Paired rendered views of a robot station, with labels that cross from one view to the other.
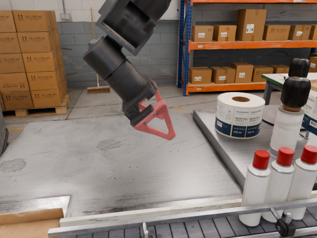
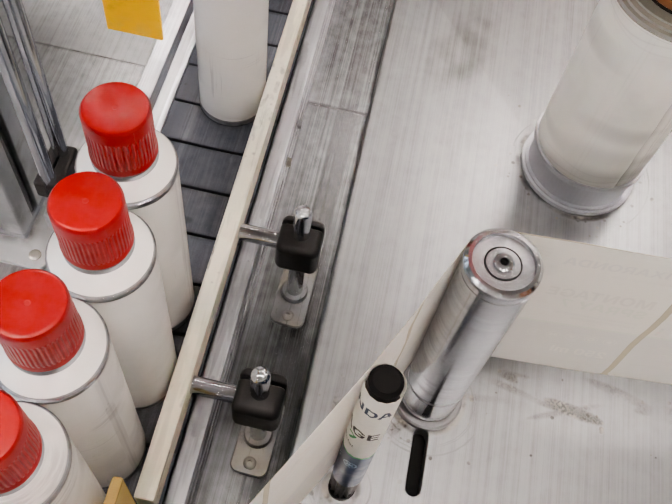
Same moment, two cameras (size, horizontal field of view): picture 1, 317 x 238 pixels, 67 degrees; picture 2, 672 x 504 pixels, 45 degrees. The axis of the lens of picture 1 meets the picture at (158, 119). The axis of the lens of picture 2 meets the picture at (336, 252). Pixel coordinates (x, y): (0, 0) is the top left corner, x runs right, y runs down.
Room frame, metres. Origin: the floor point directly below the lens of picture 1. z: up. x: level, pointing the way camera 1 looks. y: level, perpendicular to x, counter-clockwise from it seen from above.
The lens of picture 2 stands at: (0.69, -0.90, 1.39)
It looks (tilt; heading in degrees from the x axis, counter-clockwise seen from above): 60 degrees down; 100
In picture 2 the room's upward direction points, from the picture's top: 11 degrees clockwise
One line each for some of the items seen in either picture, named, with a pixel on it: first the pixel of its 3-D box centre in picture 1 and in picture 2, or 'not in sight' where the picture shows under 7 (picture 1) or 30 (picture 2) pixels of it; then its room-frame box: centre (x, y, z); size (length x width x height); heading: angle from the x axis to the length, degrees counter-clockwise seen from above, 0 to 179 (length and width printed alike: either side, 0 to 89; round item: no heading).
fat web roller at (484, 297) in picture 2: not in sight; (458, 341); (0.73, -0.69, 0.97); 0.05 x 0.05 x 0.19
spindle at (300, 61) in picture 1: (294, 88); not in sight; (1.14, -0.67, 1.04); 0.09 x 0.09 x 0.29
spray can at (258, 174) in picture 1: (254, 188); not in sight; (0.47, -0.24, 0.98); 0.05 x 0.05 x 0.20
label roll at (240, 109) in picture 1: (238, 114); not in sight; (1.01, -0.36, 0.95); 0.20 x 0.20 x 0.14
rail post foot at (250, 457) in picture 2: not in sight; (258, 434); (0.63, -0.74, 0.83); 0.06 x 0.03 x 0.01; 96
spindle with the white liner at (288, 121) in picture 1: (288, 118); (658, 32); (0.79, -0.47, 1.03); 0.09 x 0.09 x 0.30
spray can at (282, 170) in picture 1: (278, 185); not in sight; (0.48, -0.30, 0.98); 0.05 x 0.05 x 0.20
